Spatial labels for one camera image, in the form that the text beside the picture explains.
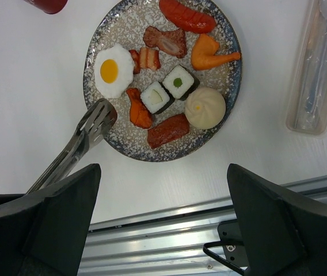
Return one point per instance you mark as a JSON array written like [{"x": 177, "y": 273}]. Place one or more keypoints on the sushi roll green centre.
[{"x": 180, "y": 83}]

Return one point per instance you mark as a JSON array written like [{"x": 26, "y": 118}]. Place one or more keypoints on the speckled ceramic plate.
[{"x": 125, "y": 24}]

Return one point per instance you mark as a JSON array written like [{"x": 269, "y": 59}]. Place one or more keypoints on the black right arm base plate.
[{"x": 229, "y": 249}]

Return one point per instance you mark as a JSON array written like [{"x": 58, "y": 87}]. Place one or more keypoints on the red cylindrical lunch container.
[{"x": 48, "y": 6}]

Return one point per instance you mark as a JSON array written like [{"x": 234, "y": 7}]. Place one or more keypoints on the sushi roll cucumber centre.
[{"x": 156, "y": 98}]

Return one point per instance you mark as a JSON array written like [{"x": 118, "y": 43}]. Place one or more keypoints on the toy orange chicken leg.
[{"x": 203, "y": 54}]

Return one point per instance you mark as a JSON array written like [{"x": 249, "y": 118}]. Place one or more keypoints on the toy fried egg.
[{"x": 113, "y": 71}]

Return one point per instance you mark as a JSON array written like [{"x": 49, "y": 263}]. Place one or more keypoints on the aluminium front rail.
[{"x": 124, "y": 240}]

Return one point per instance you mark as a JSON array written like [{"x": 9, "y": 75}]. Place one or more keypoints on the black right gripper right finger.
[{"x": 284, "y": 232}]

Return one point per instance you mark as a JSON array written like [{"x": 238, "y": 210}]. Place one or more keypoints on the toy orange fried chicken piece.
[{"x": 139, "y": 114}]

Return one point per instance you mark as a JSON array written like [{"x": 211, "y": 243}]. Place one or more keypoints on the toy red meat slab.
[{"x": 171, "y": 129}]

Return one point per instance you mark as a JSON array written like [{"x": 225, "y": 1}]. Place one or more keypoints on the clear plastic cutlery case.
[{"x": 311, "y": 19}]

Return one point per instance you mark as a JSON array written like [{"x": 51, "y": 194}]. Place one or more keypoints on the steel serving tongs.
[{"x": 92, "y": 129}]

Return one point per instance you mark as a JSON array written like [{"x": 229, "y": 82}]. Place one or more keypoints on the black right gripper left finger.
[{"x": 44, "y": 232}]

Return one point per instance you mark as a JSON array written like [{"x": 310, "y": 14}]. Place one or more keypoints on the toy bacon slice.
[{"x": 146, "y": 58}]

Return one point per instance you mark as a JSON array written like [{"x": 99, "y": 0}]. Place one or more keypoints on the toy steamed bun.
[{"x": 205, "y": 108}]

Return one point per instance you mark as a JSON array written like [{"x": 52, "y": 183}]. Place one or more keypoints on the toy brown meat chunk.
[{"x": 171, "y": 42}]

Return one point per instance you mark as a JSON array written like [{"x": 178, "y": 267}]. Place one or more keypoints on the spoon in cutlery case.
[{"x": 314, "y": 75}]

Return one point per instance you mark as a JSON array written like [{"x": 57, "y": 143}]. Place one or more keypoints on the toy red sausage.
[{"x": 186, "y": 18}]

